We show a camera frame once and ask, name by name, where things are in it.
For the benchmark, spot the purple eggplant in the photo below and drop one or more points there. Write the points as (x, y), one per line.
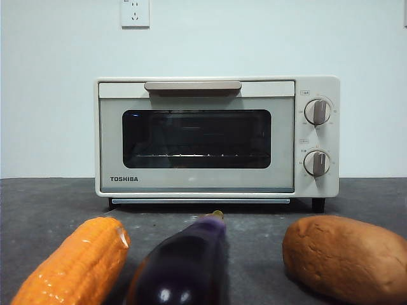
(184, 263)

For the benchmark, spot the black oven foot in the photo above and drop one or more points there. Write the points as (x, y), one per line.
(318, 205)

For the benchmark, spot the cream Toshiba toaster oven body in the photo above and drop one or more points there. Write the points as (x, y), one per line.
(332, 187)

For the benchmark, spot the metal crumb tray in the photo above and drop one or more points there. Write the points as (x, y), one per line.
(197, 201)

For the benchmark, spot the cream timer knob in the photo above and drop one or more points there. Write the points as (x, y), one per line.
(317, 163)

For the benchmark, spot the cream temperature knob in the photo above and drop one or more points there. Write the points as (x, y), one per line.
(317, 112)

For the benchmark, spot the orange corn cob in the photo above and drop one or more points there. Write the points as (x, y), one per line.
(76, 267)

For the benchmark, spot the brown potato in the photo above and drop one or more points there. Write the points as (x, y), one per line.
(343, 257)

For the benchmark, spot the white wall socket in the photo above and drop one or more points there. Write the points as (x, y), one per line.
(135, 14)

